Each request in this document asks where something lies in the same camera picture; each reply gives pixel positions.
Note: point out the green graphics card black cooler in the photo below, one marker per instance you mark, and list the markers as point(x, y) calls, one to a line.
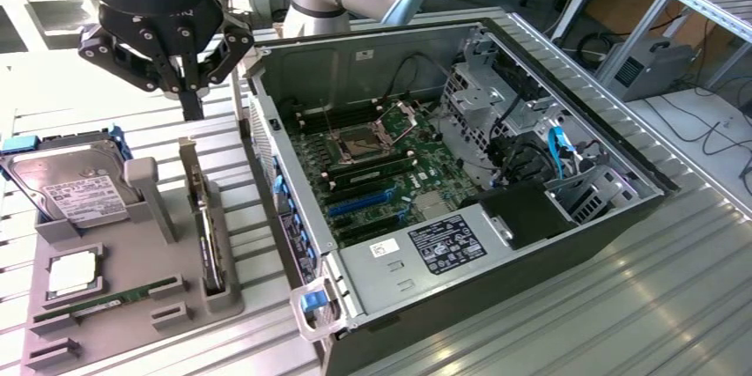
point(203, 217)

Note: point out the thin metal locking lever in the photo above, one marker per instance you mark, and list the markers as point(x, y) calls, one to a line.
point(328, 116)

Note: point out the hard disk blue carrier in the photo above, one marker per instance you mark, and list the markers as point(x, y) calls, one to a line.
point(64, 169)

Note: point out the CPU socket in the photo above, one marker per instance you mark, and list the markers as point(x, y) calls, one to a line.
point(359, 145)

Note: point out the silver socket cover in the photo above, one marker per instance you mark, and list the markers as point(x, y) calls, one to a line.
point(403, 118)

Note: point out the green RAM stick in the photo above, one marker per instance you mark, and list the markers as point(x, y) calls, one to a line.
point(364, 179)
point(117, 299)

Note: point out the blue expansion slot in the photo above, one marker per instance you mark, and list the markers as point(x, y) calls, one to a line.
point(359, 205)

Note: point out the green Dell motherboard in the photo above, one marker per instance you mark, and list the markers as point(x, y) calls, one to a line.
point(435, 160)

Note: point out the grey parts rack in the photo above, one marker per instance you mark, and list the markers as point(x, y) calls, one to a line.
point(117, 261)

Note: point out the silver perforated drive cage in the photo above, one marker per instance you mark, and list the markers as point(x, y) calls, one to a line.
point(467, 153)

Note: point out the silver CPU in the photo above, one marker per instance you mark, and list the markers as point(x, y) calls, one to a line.
point(72, 272)

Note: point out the silver chipset heatsink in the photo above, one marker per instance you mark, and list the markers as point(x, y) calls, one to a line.
point(432, 205)

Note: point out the silver power supply unit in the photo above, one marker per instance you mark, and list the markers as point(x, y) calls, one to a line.
point(388, 279)

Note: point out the blue case latch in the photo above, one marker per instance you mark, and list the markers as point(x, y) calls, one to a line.
point(311, 301)

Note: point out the black plastic air shroud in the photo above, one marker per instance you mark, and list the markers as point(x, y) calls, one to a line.
point(517, 213)

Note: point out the silver disk bay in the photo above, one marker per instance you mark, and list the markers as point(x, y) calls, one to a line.
point(587, 204)

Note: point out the grey computer tower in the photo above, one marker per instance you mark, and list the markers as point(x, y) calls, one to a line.
point(657, 70)

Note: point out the black open PC case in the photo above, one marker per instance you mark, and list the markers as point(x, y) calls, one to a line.
point(528, 288)

